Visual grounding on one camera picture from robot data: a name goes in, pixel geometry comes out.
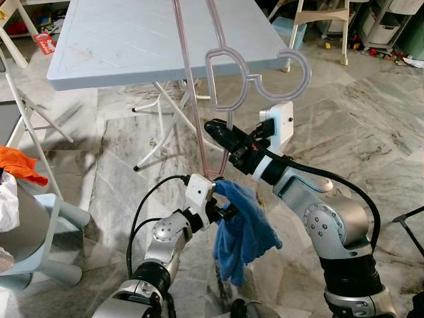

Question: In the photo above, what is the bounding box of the grey robot right leg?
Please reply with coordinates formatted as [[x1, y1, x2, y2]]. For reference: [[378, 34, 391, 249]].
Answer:
[[229, 299, 266, 318]]

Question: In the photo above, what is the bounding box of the red printed box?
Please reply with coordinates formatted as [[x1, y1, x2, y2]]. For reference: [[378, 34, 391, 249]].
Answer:
[[33, 32, 58, 56]]

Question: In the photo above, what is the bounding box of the blue shirt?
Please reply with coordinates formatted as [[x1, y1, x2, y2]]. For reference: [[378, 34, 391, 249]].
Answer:
[[212, 179, 282, 287]]

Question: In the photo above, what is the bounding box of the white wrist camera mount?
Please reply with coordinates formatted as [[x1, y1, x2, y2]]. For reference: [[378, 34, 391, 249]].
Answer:
[[184, 174, 216, 213], [253, 101, 294, 186]]

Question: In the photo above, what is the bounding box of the grey and white folding chair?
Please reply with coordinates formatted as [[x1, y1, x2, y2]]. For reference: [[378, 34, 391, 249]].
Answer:
[[0, 50, 75, 199]]

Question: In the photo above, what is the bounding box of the orange garment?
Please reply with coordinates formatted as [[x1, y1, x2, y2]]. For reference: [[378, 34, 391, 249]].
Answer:
[[0, 146, 49, 187]]

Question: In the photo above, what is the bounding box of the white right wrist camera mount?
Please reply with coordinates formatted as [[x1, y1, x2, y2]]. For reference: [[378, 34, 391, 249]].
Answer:
[[253, 101, 294, 186]]

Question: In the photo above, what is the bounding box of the grey robot leg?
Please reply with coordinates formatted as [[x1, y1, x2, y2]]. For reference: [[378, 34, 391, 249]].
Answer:
[[229, 299, 266, 318], [151, 291, 178, 318]]

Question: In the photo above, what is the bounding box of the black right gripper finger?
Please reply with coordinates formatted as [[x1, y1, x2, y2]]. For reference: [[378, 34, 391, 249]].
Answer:
[[204, 119, 239, 138], [209, 131, 247, 156]]

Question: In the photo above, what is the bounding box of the pale blue plastic tub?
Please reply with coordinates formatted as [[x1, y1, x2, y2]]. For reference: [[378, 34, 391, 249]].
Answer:
[[272, 17, 309, 52]]

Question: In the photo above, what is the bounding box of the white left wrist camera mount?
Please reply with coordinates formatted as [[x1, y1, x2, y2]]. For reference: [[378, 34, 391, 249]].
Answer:
[[184, 174, 216, 213]]

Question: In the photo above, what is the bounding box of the green plastic bin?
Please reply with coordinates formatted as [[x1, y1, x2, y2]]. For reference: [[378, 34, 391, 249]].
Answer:
[[401, 10, 424, 60]]

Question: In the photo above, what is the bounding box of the white and beige high chair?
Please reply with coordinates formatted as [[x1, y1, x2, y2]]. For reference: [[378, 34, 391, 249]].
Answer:
[[282, 0, 352, 74]]

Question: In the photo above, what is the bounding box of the white plastic drawer unit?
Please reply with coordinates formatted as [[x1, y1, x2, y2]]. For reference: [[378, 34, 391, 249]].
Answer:
[[361, 0, 406, 47]]

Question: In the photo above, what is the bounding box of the grey robot left leg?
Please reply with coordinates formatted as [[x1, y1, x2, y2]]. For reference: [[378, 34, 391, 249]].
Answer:
[[151, 291, 178, 318]]

